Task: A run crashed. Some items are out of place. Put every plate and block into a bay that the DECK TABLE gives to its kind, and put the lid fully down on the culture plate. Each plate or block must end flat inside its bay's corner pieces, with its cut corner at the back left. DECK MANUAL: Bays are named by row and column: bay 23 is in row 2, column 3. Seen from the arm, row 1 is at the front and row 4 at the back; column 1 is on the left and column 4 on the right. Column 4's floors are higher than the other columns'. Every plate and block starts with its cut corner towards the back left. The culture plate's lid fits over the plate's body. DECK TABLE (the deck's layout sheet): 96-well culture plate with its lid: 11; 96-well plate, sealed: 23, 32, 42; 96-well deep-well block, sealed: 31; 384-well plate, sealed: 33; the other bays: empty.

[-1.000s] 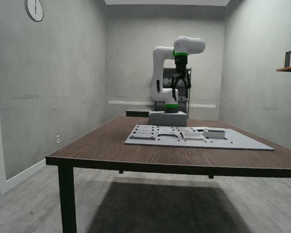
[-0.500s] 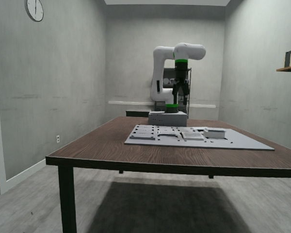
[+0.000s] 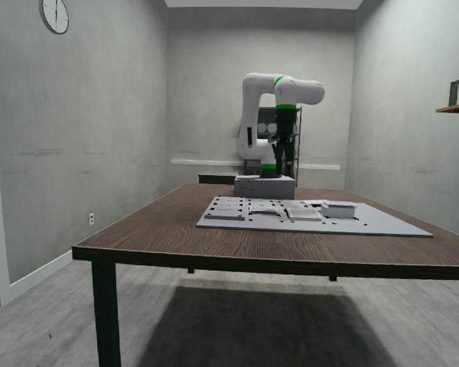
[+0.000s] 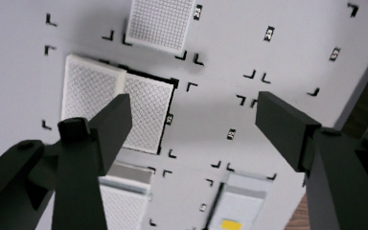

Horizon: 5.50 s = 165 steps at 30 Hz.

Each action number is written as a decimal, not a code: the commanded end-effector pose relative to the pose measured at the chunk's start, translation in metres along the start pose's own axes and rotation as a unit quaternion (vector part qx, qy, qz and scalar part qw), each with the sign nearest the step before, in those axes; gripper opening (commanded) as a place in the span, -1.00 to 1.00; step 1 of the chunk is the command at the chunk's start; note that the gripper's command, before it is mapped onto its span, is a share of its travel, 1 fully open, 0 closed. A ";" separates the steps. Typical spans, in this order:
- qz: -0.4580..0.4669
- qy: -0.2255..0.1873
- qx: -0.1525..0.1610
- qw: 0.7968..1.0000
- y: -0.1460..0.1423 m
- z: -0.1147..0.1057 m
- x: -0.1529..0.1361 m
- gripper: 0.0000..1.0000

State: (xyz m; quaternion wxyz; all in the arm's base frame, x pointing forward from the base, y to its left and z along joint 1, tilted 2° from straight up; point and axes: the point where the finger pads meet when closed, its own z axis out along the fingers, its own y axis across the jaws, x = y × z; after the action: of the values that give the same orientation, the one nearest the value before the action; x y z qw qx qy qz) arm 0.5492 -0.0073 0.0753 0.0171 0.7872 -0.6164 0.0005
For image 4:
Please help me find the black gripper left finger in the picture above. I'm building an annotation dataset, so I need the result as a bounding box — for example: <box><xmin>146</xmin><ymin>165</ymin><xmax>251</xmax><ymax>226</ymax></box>
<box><xmin>0</xmin><ymin>93</ymin><xmax>133</xmax><ymax>230</ymax></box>

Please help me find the clear plastic plate lid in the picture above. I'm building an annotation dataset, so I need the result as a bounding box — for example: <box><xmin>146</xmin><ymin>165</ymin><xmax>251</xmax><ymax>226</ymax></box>
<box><xmin>210</xmin><ymin>172</ymin><xmax>276</xmax><ymax>230</ymax></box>

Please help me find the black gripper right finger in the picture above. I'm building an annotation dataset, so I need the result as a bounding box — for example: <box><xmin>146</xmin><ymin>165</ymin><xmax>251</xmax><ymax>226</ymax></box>
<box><xmin>255</xmin><ymin>91</ymin><xmax>368</xmax><ymax>230</ymax></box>

